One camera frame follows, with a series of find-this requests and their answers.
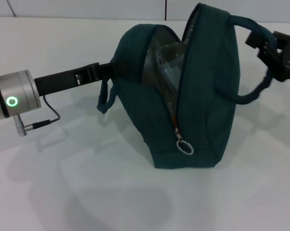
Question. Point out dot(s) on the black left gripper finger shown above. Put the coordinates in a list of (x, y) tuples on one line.
[(106, 71)]

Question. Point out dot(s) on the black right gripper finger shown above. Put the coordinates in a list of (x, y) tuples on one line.
[(272, 57), (253, 39)]

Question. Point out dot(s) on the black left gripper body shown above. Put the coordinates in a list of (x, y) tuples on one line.
[(63, 80)]

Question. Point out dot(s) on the dark teal insulated lunch bag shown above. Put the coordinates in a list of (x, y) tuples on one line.
[(207, 96)]

